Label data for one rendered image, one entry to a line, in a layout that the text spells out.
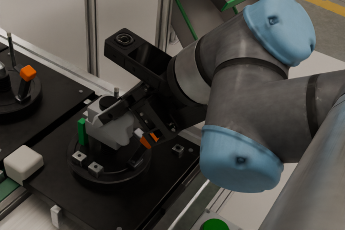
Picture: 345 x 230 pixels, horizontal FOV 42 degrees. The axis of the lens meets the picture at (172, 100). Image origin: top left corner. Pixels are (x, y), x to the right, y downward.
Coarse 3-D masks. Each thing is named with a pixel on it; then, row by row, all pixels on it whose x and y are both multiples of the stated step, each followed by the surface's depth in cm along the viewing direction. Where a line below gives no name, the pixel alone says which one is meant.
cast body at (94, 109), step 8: (104, 96) 71; (112, 96) 69; (96, 104) 69; (104, 104) 68; (112, 104) 68; (88, 112) 69; (96, 112) 68; (88, 120) 70; (88, 128) 71; (128, 128) 70; (96, 136) 71; (104, 136) 70; (128, 136) 71; (112, 144) 70
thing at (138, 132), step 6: (132, 132) 68; (138, 132) 68; (138, 138) 68; (144, 138) 66; (156, 138) 67; (144, 144) 67; (138, 150) 69; (144, 150) 68; (132, 156) 71; (138, 156) 70; (132, 162) 72
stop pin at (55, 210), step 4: (52, 208) 68; (56, 208) 68; (60, 208) 68; (52, 212) 68; (56, 212) 68; (60, 212) 68; (52, 216) 69; (56, 216) 68; (60, 216) 69; (52, 220) 70; (56, 220) 69; (60, 220) 69; (56, 224) 69; (60, 224) 70
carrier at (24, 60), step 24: (0, 72) 81; (48, 72) 92; (0, 96) 83; (48, 96) 87; (72, 96) 87; (0, 120) 80; (24, 120) 81; (48, 120) 82; (0, 144) 76; (24, 144) 77; (0, 168) 74
